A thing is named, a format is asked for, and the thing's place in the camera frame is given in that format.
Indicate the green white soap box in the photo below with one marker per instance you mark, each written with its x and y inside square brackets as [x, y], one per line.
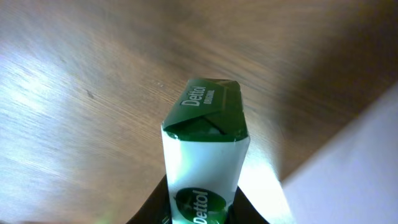
[205, 140]

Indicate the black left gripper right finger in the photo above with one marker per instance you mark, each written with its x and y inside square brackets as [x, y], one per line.
[243, 212]

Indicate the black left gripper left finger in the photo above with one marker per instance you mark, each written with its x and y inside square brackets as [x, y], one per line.
[156, 209]

